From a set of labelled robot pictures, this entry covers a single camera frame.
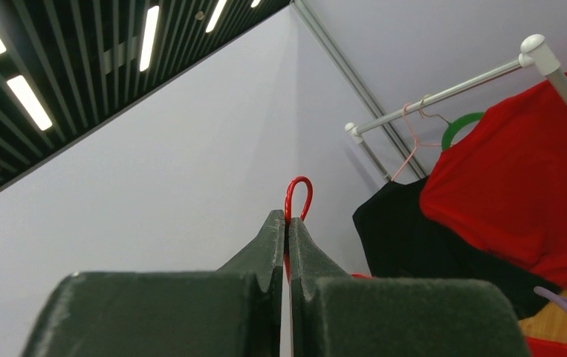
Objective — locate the red plastic bin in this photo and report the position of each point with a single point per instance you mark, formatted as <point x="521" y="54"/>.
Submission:
<point x="545" y="348"/>

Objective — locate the green clothes hanger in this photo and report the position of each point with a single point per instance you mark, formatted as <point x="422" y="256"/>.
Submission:
<point x="458" y="125"/>

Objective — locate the white clothes rack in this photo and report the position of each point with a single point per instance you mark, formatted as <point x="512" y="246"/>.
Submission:
<point x="534" y="51"/>

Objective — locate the red sweater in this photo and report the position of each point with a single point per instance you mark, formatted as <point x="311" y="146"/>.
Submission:
<point x="503" y="187"/>

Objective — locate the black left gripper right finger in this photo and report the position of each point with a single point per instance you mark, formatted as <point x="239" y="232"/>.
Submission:
<point x="336" y="314"/>

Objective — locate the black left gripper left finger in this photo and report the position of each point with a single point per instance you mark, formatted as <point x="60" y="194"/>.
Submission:
<point x="232" y="311"/>

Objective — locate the pink wire hanger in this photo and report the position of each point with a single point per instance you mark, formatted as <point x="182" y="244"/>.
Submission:
<point x="416" y="141"/>

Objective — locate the black t-shirt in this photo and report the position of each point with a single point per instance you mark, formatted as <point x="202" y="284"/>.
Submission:
<point x="399" y="241"/>

